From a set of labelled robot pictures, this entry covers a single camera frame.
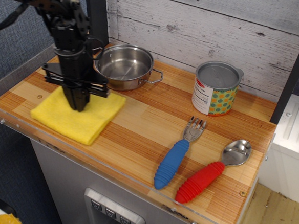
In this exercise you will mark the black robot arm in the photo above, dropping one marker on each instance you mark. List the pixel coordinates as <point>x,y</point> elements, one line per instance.
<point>69,27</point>

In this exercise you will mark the clear acrylic table guard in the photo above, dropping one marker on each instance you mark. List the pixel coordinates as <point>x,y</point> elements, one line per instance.
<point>120,164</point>

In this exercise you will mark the yellow object at corner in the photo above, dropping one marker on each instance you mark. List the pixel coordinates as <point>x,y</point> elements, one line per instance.
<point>9,219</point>

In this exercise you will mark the blue handled fork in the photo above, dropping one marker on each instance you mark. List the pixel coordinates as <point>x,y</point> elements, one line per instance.
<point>171,162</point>

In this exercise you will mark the white cabinet at right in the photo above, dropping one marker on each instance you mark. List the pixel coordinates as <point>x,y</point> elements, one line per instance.
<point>280,168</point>

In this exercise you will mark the toy food can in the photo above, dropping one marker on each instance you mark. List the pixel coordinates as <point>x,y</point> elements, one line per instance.
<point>216,86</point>

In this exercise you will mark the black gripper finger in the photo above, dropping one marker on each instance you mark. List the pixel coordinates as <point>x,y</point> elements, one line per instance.
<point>71,96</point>
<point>82,99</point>

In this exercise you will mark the silver dispenser button panel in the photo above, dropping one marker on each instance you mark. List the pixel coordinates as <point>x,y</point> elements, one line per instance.
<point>111,213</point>

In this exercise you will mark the black vertical frame post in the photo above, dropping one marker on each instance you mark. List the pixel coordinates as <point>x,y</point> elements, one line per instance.
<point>286,93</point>

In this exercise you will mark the red handled spoon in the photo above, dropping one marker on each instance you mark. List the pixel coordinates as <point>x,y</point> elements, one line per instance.
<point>235,154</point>

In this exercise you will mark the small steel pot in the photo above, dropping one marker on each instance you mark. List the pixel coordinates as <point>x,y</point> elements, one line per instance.
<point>127,67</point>

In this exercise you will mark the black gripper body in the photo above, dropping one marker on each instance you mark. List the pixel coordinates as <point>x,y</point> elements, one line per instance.
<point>75,74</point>

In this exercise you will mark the yellow cloth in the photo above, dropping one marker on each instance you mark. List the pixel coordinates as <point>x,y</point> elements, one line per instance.
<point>83,127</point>

